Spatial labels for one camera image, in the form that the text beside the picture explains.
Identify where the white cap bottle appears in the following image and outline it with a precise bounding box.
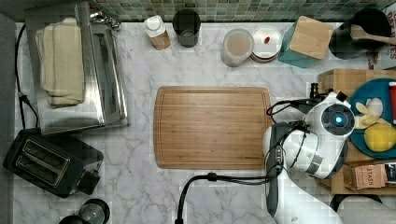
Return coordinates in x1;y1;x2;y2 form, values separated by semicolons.
144;15;171;50

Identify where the dark grey cup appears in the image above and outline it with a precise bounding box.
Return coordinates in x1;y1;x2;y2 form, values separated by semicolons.
172;9;201;48

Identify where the white lid container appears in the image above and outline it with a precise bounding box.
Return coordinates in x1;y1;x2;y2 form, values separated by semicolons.
250;25;282;63

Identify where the blue plate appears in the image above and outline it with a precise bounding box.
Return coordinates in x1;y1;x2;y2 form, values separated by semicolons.
348;78;396;160

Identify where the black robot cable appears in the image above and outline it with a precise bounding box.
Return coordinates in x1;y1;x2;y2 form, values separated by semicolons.
174;98;321;224

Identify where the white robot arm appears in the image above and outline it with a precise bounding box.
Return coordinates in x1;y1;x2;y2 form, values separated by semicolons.
262;83;355;224

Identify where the bamboo cutting board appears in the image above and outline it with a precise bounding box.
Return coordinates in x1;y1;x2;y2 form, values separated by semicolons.
153;86;272;170

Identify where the red tube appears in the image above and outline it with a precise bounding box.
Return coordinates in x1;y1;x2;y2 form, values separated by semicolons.
389;81;396;124

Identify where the beige folded towel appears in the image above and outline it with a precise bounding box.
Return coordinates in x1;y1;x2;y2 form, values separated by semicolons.
35;18;85;108

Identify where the black toaster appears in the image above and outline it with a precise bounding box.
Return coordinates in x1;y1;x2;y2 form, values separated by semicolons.
3;128;104;199

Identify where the yellow lemon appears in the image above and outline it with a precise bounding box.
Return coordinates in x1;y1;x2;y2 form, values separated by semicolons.
364;123;396;152

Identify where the clear plastic jar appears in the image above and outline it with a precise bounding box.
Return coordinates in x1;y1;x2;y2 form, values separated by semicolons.
220;28;254;67

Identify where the black round pan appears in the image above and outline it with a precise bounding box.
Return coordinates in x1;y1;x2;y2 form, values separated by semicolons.
330;194;396;224

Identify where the black utensil pot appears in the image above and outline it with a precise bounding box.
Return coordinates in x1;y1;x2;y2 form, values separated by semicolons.
329;8;391;60

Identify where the banana peel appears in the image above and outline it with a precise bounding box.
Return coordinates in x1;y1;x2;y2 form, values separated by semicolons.
355;98;389;130

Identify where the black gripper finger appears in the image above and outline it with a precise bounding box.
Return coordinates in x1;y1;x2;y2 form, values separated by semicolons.
310;83;318;99

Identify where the black power cord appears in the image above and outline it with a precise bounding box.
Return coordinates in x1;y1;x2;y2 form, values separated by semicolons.
14;23;40;130

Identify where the wooden drawer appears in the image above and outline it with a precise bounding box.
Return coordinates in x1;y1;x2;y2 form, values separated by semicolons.
318;70;333;93

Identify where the wooden spoon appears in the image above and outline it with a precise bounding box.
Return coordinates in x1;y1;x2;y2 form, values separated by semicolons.
350;24;396;46

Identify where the Stash tea box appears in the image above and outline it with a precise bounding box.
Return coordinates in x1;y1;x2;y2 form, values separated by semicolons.
343;163;388;190

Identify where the stainless steel toaster oven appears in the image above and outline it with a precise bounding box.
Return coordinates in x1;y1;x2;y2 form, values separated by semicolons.
25;1;128;134

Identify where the black pepper grinder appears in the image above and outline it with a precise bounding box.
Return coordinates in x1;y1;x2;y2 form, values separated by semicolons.
59;199;110;224

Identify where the teal canister wooden lid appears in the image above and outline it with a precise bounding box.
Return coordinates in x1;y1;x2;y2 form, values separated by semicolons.
277;16;333;68

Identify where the dark small box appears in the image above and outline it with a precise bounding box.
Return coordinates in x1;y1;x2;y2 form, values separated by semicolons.
385;162;396;184

